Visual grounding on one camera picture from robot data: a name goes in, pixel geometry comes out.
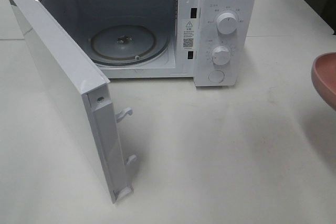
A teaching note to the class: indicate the pink round plate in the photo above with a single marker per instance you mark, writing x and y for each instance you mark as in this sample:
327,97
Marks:
323,77

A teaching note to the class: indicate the round white door release button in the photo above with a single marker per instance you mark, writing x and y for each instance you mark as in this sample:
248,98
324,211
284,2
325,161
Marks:
216,76

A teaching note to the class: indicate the white timer knob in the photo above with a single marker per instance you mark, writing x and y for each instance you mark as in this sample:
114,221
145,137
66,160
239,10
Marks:
221,55

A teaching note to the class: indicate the white warning label sticker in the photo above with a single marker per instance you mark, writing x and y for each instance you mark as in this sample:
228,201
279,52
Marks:
188,33

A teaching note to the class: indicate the white upper microwave knob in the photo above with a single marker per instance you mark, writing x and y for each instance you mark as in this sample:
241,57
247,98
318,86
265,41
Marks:
226,22

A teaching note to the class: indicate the white microwave oven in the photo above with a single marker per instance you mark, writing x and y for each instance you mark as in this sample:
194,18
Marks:
82,19

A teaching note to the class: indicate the glass microwave turntable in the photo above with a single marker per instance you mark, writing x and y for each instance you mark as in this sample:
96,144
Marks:
125,45

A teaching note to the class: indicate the white microwave door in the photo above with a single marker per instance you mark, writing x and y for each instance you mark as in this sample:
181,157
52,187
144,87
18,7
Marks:
79,90

